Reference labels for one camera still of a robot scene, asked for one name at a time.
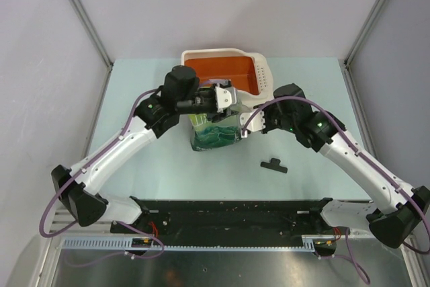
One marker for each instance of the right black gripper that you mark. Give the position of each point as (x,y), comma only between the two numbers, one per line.
(266,110)

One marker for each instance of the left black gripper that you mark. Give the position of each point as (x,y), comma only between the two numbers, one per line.
(215,116)

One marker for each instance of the green litter bag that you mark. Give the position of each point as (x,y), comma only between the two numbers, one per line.
(208,135)

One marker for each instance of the black bag clip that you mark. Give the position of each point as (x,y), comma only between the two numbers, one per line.
(274,165)

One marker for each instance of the orange and cream litter box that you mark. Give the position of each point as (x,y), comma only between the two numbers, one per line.
(248,72)

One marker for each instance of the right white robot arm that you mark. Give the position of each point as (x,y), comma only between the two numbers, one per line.
(395,207)

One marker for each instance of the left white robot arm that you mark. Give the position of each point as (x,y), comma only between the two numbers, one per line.
(152,114)

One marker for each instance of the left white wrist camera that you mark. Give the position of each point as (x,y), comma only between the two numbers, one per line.
(226,95)

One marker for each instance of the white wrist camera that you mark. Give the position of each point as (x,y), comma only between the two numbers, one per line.
(250,122)
(226,95)

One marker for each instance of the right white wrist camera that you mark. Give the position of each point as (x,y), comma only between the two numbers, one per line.
(250,122)

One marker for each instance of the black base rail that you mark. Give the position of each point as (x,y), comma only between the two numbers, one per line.
(233,222)

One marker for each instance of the white slotted cable duct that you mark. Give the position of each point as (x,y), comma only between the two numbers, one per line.
(304,244)

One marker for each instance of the right aluminium frame post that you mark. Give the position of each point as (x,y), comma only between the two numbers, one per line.
(365,31)

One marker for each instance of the aluminium frame post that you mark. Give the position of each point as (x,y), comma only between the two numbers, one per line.
(365,31)
(89,28)

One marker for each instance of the left aluminium frame post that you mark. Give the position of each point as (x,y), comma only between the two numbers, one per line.
(89,28)

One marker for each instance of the aluminium side rail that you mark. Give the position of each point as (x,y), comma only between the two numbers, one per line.
(415,262)

